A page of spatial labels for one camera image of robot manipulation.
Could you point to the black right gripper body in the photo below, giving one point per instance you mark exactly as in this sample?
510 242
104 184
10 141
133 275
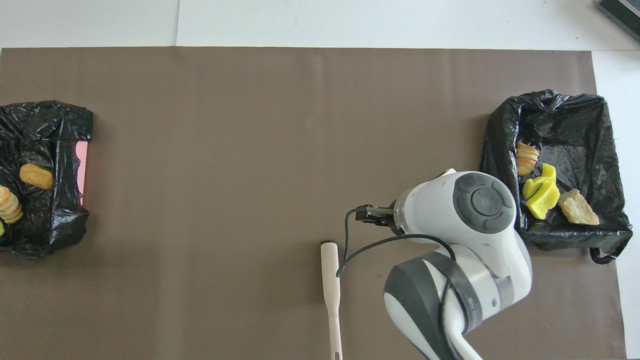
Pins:
394 215

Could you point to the beige hand brush black bristles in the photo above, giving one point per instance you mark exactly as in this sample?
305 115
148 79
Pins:
331 280

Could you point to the striped toy croissant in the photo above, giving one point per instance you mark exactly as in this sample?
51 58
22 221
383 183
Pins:
527 159

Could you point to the heart-shaped green yellow sponge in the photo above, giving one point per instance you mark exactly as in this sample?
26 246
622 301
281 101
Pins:
544 202

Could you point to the notched green yellow sponge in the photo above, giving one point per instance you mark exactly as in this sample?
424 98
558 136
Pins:
542 177

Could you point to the pale yellow toy bread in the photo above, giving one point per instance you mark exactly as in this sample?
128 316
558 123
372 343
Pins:
577 207

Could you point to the brown toy bread roll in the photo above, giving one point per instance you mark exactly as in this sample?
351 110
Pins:
36 176

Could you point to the small toy croissant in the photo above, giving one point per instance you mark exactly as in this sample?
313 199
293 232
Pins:
9 205

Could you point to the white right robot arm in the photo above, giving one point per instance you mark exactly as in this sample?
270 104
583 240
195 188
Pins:
470 240

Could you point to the black trash bag lined bin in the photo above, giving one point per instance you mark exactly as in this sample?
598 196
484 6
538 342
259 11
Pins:
575 130

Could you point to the black trash bag pink bin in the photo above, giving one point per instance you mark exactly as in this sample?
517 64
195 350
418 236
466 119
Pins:
50 225

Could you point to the brown paper table mat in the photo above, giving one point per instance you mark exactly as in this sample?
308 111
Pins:
250 150

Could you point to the dark ribbed device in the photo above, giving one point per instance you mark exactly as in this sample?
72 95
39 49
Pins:
622 11

